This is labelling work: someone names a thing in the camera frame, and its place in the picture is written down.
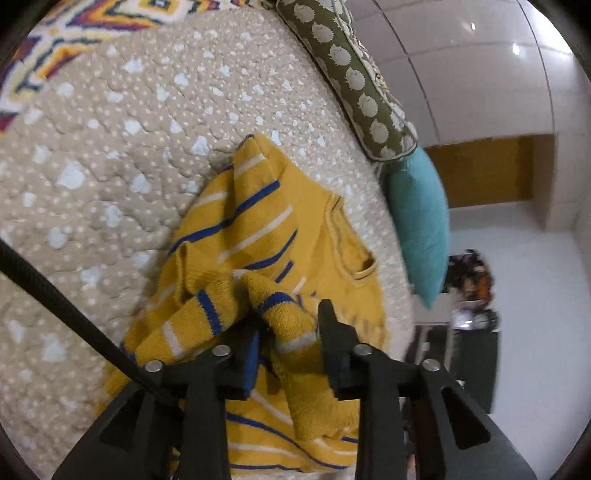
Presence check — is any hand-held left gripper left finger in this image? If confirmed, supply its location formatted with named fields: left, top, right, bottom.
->
left=53, top=319, right=265, bottom=480

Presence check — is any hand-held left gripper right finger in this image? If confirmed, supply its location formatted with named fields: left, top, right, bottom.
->
left=318, top=299, right=539, bottom=480

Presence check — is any yellow striped sweater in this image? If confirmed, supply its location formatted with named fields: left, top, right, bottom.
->
left=95, top=134, right=389, bottom=476

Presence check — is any cluttered clothes rack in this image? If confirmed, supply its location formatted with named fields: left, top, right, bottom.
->
left=445, top=249, right=502, bottom=333

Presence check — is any white low cabinet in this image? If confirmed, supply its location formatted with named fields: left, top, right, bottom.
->
left=409, top=293, right=462, bottom=370

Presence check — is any black television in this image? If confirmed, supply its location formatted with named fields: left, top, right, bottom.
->
left=455, top=329, right=500, bottom=414

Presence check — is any teal pillow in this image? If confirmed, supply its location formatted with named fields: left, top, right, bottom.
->
left=385, top=147, right=451, bottom=310

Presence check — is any wooden door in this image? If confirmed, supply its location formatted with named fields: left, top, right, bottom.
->
left=425, top=134, right=557, bottom=209

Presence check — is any green hedgehog print bolster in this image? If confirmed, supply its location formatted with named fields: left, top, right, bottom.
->
left=276, top=0, right=419, bottom=162

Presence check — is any beige dotted quilted bedspread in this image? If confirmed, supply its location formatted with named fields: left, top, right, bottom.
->
left=0, top=7, right=416, bottom=480

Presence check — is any yellow red blue patterned blanket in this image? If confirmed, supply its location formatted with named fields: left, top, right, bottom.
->
left=0, top=0, right=259, bottom=134

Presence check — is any black cable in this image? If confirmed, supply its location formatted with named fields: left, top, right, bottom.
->
left=0, top=239, right=179, bottom=407

